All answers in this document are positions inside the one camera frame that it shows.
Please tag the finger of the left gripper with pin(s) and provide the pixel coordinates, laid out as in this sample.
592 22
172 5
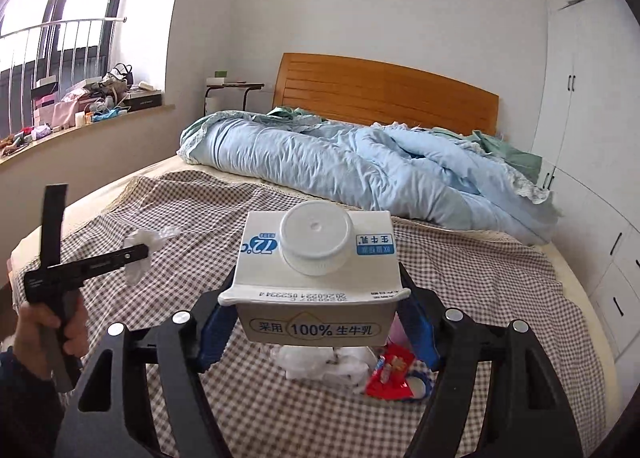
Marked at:
104 263

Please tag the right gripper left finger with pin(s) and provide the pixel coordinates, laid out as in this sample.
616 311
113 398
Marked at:
110 412

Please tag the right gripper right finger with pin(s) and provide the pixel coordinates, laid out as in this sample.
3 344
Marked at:
527 413

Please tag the white milk carton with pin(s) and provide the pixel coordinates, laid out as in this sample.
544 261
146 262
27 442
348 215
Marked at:
316 275

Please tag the person's left forearm sleeve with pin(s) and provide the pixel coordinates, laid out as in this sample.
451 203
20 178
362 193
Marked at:
31 411

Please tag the person's left hand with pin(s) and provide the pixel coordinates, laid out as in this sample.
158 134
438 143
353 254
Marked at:
28 348

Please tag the crumpled white tissue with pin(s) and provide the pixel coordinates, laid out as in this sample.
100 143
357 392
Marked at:
151 241

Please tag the blue lid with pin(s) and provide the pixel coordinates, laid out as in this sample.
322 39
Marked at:
420 385

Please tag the checkered brown bed sheet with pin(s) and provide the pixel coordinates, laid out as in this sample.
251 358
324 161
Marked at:
490 276

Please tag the red snack wrapper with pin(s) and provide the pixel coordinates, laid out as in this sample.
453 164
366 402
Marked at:
388 380

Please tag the purple cloth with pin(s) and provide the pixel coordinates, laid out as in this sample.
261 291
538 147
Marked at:
397 334

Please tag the clutter on windowsill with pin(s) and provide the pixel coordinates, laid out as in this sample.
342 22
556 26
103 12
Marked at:
89 101

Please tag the crumpled white plastic bag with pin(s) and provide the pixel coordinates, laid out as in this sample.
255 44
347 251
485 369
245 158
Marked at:
347 368

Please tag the bedside table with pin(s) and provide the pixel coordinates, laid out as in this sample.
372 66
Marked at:
219 82

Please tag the green pillow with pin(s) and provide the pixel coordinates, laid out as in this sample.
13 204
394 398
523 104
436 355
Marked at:
525 162

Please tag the light blue duvet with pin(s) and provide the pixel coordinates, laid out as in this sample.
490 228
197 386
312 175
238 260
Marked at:
431 175

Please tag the window with railing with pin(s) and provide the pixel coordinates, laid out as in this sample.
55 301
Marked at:
51 42

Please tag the white wardrobe with drawers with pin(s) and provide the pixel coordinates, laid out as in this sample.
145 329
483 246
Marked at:
588 137

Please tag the wooden headboard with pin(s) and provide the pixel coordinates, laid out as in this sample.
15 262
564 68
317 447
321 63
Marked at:
362 91

